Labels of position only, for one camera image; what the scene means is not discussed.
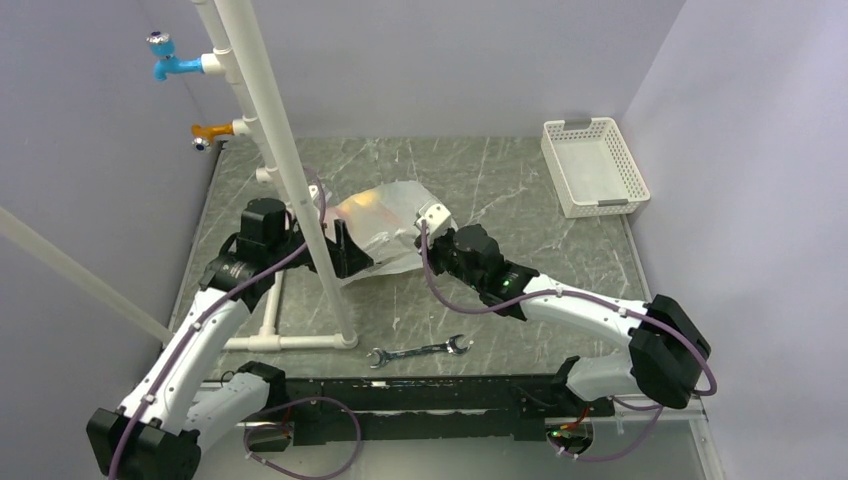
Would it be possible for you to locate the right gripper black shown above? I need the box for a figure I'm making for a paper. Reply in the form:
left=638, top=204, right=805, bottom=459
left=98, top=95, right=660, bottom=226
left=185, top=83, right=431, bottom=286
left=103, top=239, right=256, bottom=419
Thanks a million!
left=415, top=226, right=485, bottom=293

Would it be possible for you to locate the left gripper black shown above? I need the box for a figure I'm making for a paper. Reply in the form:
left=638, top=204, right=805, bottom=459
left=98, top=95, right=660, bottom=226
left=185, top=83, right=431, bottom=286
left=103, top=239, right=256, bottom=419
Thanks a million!
left=269, top=213, right=373, bottom=279

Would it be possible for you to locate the translucent white plastic bag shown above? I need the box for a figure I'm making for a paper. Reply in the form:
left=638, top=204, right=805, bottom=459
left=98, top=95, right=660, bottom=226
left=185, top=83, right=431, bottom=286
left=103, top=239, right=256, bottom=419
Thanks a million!
left=325, top=181, right=446, bottom=285

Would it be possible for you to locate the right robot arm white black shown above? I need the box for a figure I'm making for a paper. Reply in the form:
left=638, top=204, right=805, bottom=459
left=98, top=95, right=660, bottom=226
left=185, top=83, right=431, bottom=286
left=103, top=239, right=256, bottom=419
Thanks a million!
left=415, top=221, right=717, bottom=415

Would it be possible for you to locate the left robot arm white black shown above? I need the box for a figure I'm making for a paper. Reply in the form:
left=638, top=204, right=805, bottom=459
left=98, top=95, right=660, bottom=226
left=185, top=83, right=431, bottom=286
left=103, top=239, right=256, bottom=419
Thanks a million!
left=86, top=198, right=316, bottom=479

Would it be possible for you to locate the silver open-end wrench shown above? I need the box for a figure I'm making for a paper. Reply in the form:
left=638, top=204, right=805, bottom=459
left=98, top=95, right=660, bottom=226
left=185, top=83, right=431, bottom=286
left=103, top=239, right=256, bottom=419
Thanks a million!
left=367, top=334, right=474, bottom=369

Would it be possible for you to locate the white perforated plastic basket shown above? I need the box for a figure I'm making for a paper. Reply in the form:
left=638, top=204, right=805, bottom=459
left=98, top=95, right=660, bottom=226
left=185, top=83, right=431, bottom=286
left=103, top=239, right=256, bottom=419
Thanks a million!
left=540, top=117, right=651, bottom=219

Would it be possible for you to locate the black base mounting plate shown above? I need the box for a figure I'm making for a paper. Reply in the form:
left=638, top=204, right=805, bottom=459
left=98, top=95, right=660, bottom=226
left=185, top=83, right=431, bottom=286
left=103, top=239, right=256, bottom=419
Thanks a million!
left=247, top=374, right=615, bottom=446

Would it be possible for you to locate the orange plastic faucet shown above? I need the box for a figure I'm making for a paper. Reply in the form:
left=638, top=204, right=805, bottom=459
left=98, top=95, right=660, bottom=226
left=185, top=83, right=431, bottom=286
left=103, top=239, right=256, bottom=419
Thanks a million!
left=191, top=123, right=236, bottom=152

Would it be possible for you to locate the blue plastic faucet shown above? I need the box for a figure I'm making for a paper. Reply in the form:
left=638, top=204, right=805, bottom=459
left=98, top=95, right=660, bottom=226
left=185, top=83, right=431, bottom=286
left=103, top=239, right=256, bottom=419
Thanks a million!
left=146, top=30, right=204, bottom=82

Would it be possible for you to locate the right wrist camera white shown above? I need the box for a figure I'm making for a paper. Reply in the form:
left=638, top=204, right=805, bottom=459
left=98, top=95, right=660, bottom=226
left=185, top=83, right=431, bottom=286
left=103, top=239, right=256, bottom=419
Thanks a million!
left=415, top=203, right=454, bottom=239

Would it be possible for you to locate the aluminium rail frame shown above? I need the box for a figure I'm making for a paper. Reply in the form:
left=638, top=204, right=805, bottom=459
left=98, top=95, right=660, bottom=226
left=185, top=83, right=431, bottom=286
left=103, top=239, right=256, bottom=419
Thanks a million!
left=195, top=380, right=701, bottom=463

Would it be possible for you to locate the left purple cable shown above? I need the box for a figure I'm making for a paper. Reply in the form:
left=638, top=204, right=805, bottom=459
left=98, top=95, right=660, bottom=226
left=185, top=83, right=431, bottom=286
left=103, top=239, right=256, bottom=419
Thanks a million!
left=105, top=166, right=363, bottom=480

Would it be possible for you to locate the purple cable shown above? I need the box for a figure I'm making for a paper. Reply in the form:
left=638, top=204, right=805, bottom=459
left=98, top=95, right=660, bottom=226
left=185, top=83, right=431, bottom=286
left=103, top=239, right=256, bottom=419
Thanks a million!
left=419, top=218, right=719, bottom=464
left=105, top=166, right=363, bottom=480

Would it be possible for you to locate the white PVC pipe frame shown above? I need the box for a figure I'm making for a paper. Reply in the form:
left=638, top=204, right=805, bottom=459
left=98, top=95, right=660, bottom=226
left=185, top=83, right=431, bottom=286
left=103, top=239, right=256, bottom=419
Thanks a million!
left=193, top=0, right=358, bottom=352

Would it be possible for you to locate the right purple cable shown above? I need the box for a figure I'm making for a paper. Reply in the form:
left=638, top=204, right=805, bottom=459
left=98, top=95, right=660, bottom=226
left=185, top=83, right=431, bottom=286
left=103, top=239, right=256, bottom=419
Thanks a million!
left=419, top=218, right=719, bottom=464

